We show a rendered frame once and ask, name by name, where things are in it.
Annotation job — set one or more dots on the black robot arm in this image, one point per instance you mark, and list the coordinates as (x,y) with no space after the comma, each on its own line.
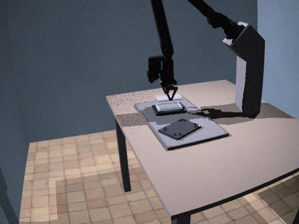
(231,29)

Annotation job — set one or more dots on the white multi-well plate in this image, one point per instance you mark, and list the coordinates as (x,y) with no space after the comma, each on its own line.
(168,106)

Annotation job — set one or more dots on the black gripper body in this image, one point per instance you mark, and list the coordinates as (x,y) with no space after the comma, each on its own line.
(172,81)

